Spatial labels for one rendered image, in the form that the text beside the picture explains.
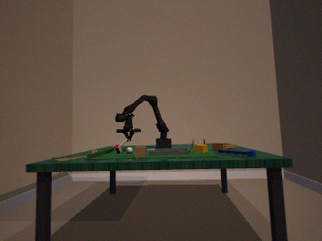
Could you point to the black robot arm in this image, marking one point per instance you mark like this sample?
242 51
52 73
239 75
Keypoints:
152 100

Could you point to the grey ball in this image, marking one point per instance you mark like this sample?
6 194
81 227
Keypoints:
129 150

